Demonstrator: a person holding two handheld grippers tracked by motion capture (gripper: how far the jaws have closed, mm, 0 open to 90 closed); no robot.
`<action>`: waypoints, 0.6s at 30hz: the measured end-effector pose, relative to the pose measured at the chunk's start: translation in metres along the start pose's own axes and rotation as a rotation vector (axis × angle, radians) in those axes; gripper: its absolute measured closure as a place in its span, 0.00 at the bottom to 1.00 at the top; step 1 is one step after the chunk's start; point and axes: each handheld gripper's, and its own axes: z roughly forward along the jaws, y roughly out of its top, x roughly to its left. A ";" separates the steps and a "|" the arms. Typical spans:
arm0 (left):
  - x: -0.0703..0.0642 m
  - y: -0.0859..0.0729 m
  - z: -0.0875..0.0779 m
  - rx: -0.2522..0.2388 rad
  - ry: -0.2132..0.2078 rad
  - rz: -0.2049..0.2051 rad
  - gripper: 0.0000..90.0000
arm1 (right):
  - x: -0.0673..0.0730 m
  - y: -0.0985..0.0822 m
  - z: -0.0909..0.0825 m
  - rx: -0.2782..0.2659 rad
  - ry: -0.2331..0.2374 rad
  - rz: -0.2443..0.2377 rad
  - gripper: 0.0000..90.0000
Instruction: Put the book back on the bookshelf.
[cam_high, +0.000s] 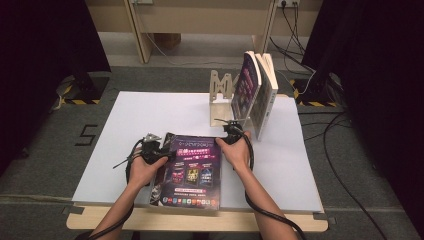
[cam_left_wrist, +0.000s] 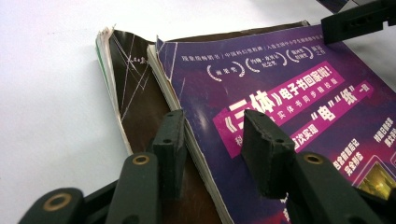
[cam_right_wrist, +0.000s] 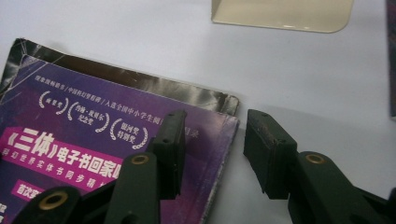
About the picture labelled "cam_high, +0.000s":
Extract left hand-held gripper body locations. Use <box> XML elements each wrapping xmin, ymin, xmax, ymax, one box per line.
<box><xmin>139</xmin><ymin>133</ymin><xmax>168</xmax><ymax>164</ymax></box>

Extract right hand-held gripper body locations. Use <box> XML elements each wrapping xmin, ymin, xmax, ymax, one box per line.
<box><xmin>214</xmin><ymin>118</ymin><xmax>249</xmax><ymax>145</ymax></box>

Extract purple cover magazine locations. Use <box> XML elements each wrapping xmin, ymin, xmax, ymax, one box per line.
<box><xmin>230</xmin><ymin>50</ymin><xmax>263</xmax><ymax>129</ymax></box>
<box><xmin>159</xmin><ymin>134</ymin><xmax>223</xmax><ymax>211</ymax></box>

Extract wooden expanding book rack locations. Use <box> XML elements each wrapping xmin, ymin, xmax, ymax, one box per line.
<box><xmin>208</xmin><ymin>69</ymin><xmax>254</xmax><ymax>128</ymax></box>

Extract white magazine with picture grid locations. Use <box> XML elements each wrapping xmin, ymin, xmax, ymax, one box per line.
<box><xmin>249</xmin><ymin>52</ymin><xmax>279</xmax><ymax>142</ymax></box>

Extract person's right hand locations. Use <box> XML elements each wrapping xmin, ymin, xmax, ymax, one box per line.
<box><xmin>214</xmin><ymin>130</ymin><xmax>253</xmax><ymax>172</ymax></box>

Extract person's left hand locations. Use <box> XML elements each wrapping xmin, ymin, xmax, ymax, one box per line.
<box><xmin>128</xmin><ymin>155</ymin><xmax>169</xmax><ymax>189</ymax></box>

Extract beige wooden desk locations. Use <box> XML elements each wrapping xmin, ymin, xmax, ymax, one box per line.
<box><xmin>84</xmin><ymin>0</ymin><xmax>324</xmax><ymax>66</ymax></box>

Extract black curtain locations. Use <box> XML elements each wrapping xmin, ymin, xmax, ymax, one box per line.
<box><xmin>0</xmin><ymin>0</ymin><xmax>113</xmax><ymax>174</ymax></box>
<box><xmin>301</xmin><ymin>0</ymin><xmax>424</xmax><ymax>231</ymax></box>

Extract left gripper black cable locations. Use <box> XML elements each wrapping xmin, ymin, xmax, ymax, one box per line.
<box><xmin>74</xmin><ymin>138</ymin><xmax>145</xmax><ymax>240</ymax></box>

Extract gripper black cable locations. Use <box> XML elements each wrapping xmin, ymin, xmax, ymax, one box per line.
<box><xmin>239</xmin><ymin>128</ymin><xmax>308</xmax><ymax>240</ymax></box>
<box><xmin>74</xmin><ymin>138</ymin><xmax>145</xmax><ymax>240</ymax></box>

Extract thin black strap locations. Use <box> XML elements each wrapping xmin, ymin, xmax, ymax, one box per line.
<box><xmin>112</xmin><ymin>155</ymin><xmax>135</xmax><ymax>170</ymax></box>

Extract white floor cable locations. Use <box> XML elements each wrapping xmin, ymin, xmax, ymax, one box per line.
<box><xmin>144</xmin><ymin>33</ymin><xmax>316</xmax><ymax>96</ymax></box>

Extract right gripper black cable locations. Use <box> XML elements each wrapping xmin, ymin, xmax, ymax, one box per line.
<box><xmin>239</xmin><ymin>128</ymin><xmax>308</xmax><ymax>240</ymax></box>

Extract long black floor cable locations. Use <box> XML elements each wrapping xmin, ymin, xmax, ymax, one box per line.
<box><xmin>321</xmin><ymin>111</ymin><xmax>389</xmax><ymax>240</ymax></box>

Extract black socket cables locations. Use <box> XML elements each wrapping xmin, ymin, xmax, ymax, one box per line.
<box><xmin>269</xmin><ymin>0</ymin><xmax>316</xmax><ymax>73</ymax></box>

